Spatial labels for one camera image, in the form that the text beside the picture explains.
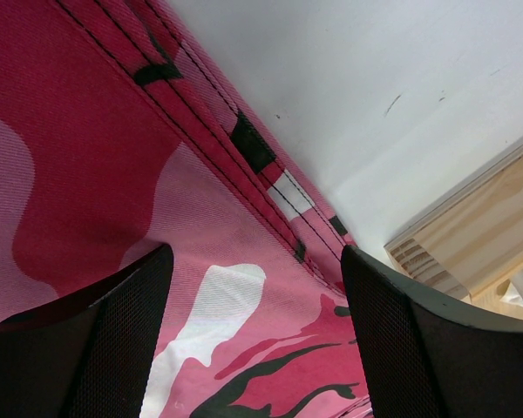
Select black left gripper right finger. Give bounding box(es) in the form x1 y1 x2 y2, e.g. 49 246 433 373
341 246 523 417

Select wooden clothes rack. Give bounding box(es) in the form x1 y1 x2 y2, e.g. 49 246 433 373
384 139 523 320

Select pink camouflage trousers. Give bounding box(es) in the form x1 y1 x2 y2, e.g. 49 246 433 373
0 1 373 417

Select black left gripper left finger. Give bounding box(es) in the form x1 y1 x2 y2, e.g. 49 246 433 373
0 245 173 417

